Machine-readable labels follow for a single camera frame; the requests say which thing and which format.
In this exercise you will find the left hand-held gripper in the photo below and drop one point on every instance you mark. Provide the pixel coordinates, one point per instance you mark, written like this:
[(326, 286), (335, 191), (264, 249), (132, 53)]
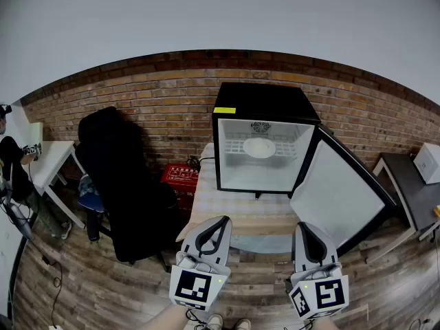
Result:
[(192, 284)]

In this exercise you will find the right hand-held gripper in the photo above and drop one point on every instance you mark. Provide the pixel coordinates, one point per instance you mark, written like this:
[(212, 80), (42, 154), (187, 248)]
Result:
[(323, 294)]

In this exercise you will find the white round plate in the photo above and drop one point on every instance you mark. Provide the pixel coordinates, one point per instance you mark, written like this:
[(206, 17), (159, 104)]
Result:
[(258, 148)]

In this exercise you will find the black mini fridge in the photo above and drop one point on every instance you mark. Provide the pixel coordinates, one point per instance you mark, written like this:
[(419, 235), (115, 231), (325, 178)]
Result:
[(264, 98)]

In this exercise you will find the person's right forearm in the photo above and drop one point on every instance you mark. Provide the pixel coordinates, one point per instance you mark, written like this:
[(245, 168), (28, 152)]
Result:
[(324, 324)]

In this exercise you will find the person's left forearm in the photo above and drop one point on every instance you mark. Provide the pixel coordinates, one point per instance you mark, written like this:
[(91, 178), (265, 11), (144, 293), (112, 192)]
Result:
[(165, 320)]

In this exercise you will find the checkered tablecloth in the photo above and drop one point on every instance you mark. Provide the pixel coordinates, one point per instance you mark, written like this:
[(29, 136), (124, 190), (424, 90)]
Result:
[(206, 198)]

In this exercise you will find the round grey floor mat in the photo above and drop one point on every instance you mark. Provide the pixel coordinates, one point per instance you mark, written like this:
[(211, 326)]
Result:
[(261, 244)]

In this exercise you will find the wooden table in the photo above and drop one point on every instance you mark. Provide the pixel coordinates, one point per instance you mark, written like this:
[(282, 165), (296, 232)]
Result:
[(261, 226)]

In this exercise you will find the red box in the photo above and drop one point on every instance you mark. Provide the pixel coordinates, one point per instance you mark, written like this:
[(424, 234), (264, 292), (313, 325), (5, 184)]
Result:
[(180, 181)]

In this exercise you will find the person's left shoe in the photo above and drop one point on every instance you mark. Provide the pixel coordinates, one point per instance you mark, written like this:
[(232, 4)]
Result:
[(214, 322)]

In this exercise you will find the person's shoe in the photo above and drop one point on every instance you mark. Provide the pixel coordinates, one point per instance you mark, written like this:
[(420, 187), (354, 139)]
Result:
[(243, 324), (214, 322)]

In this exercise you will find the person's right shoe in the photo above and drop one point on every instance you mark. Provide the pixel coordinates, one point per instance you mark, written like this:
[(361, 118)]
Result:
[(243, 324)]

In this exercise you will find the black office chair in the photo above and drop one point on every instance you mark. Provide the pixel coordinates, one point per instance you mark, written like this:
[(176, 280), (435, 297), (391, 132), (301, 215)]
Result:
[(120, 170)]

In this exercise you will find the dark grey side table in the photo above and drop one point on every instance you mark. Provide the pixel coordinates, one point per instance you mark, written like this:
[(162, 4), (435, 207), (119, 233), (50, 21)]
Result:
[(409, 184)]

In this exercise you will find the small yellow object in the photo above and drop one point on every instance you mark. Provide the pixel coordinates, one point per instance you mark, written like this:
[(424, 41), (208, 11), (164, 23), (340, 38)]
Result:
[(437, 211)]

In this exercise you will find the blue cloth on stool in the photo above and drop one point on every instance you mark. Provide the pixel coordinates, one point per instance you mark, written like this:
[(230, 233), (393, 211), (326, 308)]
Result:
[(88, 192)]

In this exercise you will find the yellow sticker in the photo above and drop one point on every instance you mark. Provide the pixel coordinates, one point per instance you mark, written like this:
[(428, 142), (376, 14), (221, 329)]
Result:
[(224, 110)]

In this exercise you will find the white box appliance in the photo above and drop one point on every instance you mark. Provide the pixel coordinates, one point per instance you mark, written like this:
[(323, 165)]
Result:
[(428, 162)]

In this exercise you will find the white desk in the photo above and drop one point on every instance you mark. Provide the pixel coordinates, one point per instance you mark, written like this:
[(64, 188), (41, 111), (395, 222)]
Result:
[(51, 160)]

